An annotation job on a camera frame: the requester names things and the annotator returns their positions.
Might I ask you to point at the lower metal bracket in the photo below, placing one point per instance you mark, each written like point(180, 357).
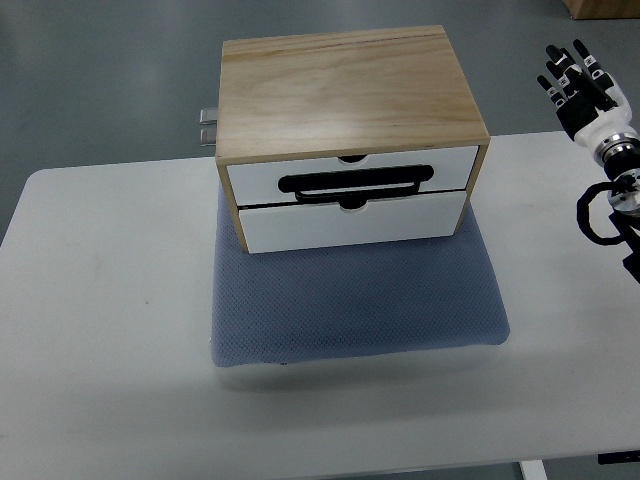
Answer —
point(208, 136)

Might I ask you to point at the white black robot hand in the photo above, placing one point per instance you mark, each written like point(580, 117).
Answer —
point(589, 104)

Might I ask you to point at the blue-grey mesh mat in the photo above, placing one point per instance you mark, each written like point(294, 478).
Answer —
point(352, 301)

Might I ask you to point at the wooden drawer cabinet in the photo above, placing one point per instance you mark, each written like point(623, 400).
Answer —
point(344, 95)

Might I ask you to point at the cardboard box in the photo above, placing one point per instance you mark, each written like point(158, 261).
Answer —
point(603, 9)

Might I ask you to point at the upper metal bracket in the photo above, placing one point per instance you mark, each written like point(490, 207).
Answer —
point(208, 116)

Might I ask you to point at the white drawer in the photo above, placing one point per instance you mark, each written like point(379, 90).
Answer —
point(317, 226)
point(258, 183)

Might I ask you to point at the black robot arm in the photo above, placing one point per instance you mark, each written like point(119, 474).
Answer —
point(621, 165)

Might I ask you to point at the white bottom drawer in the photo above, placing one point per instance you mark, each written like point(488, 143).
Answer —
point(317, 226)

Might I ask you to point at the black table control panel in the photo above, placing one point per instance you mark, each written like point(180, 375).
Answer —
point(619, 457)

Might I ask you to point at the white top drawer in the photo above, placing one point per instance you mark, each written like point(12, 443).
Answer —
point(258, 183)

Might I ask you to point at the metal bracket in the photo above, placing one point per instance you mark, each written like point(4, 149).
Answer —
point(208, 116)
point(208, 136)

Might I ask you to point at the white table leg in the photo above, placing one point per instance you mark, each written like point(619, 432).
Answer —
point(533, 470)

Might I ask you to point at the black drawer handle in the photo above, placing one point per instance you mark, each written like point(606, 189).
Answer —
point(356, 185)

